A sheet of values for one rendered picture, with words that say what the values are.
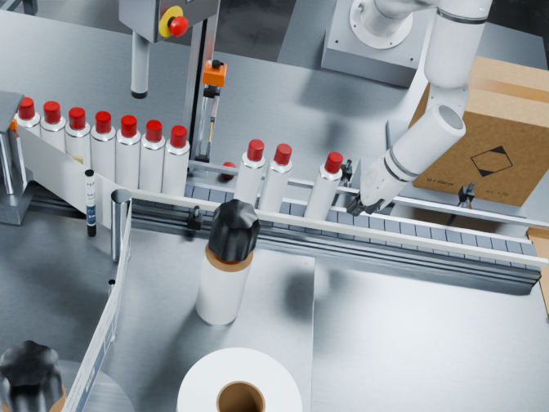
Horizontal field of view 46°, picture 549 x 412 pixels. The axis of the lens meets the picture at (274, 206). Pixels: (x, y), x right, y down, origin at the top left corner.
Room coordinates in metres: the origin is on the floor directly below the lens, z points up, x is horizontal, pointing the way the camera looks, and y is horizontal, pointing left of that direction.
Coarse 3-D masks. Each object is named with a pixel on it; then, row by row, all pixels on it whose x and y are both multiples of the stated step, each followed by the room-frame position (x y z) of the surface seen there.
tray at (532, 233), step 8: (528, 232) 1.23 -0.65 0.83; (536, 232) 1.23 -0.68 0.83; (544, 232) 1.24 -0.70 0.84; (536, 240) 1.20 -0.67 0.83; (544, 240) 1.21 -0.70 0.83; (536, 248) 1.18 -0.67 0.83; (544, 248) 1.19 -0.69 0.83; (544, 256) 1.16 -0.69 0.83; (544, 272) 1.10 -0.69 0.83; (544, 280) 1.08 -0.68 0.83; (544, 288) 1.05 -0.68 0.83; (544, 296) 1.03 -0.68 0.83
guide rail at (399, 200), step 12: (204, 168) 1.02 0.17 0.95; (216, 168) 1.02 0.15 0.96; (228, 168) 1.03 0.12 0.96; (288, 180) 1.05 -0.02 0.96; (300, 180) 1.06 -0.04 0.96; (336, 192) 1.06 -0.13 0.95; (348, 192) 1.06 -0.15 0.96; (408, 204) 1.08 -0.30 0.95; (420, 204) 1.09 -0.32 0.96; (432, 204) 1.10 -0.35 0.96; (468, 216) 1.10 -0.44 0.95; (480, 216) 1.11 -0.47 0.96; (492, 216) 1.11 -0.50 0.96; (504, 216) 1.12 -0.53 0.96; (540, 228) 1.13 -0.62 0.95
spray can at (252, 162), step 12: (252, 144) 1.00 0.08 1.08; (264, 144) 1.01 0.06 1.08; (252, 156) 0.98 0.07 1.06; (240, 168) 0.99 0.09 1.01; (252, 168) 0.98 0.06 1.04; (240, 180) 0.98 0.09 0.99; (252, 180) 0.98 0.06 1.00; (240, 192) 0.98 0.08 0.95; (252, 192) 0.98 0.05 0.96; (252, 204) 0.99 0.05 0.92
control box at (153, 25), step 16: (128, 0) 0.99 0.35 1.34; (144, 0) 0.98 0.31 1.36; (160, 0) 0.97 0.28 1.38; (176, 0) 1.00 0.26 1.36; (208, 0) 1.08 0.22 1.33; (128, 16) 0.99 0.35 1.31; (144, 16) 0.97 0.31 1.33; (160, 16) 0.97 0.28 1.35; (176, 16) 1.00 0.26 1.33; (192, 16) 1.04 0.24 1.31; (208, 16) 1.08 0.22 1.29; (144, 32) 0.97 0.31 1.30; (160, 32) 0.97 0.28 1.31
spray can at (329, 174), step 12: (336, 156) 1.03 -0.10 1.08; (324, 168) 1.02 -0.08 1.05; (336, 168) 1.01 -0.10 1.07; (324, 180) 1.00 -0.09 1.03; (336, 180) 1.01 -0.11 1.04; (312, 192) 1.02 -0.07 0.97; (324, 192) 1.00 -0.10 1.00; (312, 204) 1.01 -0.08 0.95; (324, 204) 1.01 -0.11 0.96; (312, 216) 1.00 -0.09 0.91; (324, 216) 1.01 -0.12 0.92
